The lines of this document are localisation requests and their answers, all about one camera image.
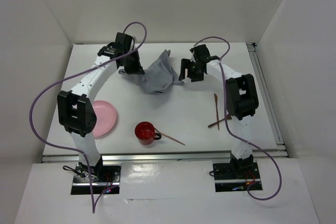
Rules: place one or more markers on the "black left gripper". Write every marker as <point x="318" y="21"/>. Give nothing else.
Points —
<point x="137" y="69"/>

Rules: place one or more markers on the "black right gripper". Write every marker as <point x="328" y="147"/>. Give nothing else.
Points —
<point x="186" y="64"/>

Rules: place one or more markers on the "grey cloth placemat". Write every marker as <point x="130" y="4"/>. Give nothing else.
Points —
<point x="158" y="77"/>

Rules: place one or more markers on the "red enamel mug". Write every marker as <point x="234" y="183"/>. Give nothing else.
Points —
<point x="146" y="133"/>

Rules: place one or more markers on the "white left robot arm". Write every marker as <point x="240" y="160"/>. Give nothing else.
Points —
<point x="75" y="109"/>

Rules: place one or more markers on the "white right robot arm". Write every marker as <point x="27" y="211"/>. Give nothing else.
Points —
<point x="241" y="102"/>

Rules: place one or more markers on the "pink plate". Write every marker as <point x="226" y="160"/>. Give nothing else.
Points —
<point x="106" y="118"/>

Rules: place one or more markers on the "copper spoon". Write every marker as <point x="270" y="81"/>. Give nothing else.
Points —
<point x="218" y="122"/>

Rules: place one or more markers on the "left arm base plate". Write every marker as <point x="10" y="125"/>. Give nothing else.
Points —
<point x="108" y="180"/>

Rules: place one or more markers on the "aluminium right side rail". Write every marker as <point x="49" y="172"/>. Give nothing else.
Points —
<point x="251" y="47"/>

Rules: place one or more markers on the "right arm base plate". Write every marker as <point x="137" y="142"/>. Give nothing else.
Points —
<point x="226" y="180"/>

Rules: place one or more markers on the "aluminium front table rail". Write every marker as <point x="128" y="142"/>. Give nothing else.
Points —
<point x="155" y="157"/>

